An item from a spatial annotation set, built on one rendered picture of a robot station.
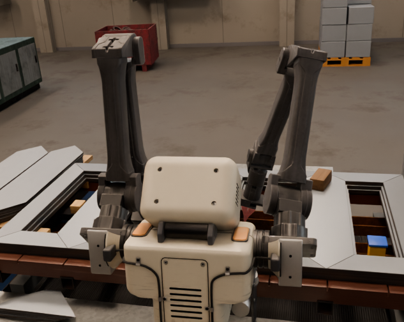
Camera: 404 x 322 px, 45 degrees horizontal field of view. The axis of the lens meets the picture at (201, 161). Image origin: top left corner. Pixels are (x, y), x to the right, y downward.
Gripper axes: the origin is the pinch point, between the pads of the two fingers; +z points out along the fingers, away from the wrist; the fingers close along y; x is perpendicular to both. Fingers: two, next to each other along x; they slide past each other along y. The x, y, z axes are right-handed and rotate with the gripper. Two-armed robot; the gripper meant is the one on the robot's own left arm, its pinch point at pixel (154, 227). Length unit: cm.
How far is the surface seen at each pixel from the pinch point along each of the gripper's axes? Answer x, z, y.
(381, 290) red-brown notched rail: 10, 14, -71
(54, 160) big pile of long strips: -70, 52, 80
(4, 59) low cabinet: -409, 246, 350
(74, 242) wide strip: -2.0, 15.6, 33.7
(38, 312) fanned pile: 23, 19, 40
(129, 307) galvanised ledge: 15.9, 27.4, 11.9
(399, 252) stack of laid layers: -7, 20, -79
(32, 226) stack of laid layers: -12, 23, 58
